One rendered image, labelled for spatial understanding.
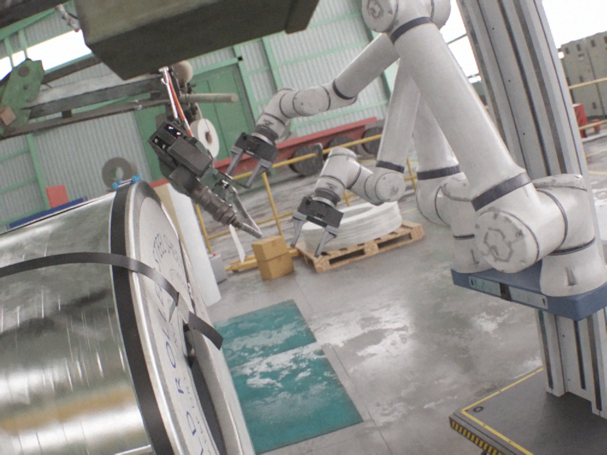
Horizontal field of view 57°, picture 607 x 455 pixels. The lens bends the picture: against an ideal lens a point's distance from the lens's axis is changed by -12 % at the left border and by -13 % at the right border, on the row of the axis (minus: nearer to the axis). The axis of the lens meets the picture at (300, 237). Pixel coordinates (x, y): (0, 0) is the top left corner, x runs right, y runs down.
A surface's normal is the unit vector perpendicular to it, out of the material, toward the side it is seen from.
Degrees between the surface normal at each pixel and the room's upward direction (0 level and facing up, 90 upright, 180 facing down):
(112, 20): 87
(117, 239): 34
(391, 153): 77
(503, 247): 98
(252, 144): 81
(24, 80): 90
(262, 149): 65
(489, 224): 92
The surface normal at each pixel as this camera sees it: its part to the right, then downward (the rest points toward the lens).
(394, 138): -0.20, -0.02
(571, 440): -0.28, -0.95
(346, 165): 0.40, -0.23
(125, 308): -0.10, -0.52
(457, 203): -0.63, 0.30
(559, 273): -0.74, -0.07
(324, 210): 0.03, 0.00
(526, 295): -0.92, 0.31
